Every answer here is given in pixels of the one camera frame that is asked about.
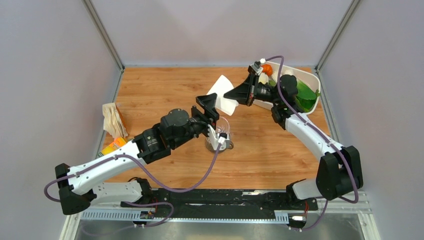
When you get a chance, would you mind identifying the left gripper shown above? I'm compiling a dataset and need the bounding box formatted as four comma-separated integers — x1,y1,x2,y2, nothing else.
171,93,220,149

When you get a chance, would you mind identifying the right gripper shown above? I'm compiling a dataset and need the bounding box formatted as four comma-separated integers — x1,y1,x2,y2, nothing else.
223,73,281,107

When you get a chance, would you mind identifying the white paper coffee filter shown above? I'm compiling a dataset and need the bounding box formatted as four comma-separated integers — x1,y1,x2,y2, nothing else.
207,75,239,116

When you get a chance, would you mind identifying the clear glass dripper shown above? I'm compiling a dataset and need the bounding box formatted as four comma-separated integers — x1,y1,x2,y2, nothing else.
215,116,232,139

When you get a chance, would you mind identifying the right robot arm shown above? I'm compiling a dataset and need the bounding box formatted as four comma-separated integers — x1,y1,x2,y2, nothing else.
223,70,364,209

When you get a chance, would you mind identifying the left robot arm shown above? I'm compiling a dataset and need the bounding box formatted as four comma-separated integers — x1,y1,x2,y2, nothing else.
51,93,227,216

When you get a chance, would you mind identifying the glass coffee server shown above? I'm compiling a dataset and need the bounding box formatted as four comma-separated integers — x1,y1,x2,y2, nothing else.
204,137,234,153

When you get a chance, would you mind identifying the yellow toy cabbage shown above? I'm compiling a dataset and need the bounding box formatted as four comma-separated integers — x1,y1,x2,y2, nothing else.
258,72,269,85

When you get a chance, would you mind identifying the orange toy pumpkin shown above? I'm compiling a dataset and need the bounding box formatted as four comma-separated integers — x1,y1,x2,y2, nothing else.
261,64,274,76

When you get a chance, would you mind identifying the green toy bok choy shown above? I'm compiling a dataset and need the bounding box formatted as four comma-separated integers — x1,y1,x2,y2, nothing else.
283,73,321,111

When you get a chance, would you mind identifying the white vegetable tray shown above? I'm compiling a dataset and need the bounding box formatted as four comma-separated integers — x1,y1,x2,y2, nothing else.
253,58,321,115

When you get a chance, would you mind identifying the stack of paper filters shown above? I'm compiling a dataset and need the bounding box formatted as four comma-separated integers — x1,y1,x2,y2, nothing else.
102,102,128,139

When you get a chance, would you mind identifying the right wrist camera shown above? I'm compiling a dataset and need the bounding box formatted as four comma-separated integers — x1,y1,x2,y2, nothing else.
247,61,263,76

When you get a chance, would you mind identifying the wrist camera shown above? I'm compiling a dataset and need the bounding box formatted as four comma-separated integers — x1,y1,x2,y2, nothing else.
206,125,230,141
247,61,263,76

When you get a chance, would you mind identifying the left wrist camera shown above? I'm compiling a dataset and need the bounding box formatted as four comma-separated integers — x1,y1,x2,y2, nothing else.
206,125,230,141

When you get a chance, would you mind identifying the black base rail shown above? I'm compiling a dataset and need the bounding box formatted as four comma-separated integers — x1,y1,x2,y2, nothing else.
136,188,318,220

